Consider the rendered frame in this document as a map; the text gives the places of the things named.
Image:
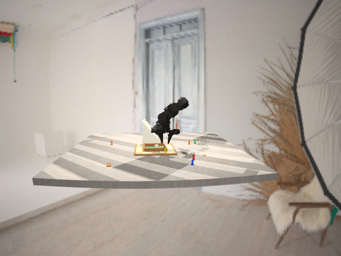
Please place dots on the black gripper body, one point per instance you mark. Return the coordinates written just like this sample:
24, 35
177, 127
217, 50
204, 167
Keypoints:
174, 131

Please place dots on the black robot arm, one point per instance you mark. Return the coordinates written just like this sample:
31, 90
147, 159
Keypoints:
170, 111

